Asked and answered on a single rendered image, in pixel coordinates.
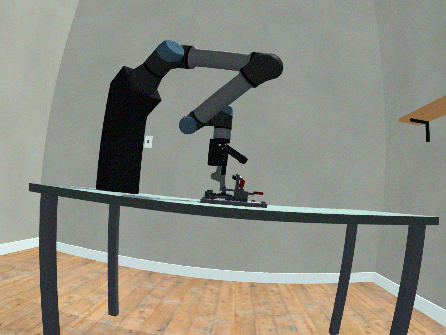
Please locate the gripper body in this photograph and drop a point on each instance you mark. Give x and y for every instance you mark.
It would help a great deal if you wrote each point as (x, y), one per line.
(216, 153)

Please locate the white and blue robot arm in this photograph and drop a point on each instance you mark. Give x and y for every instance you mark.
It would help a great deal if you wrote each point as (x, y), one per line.
(254, 69)

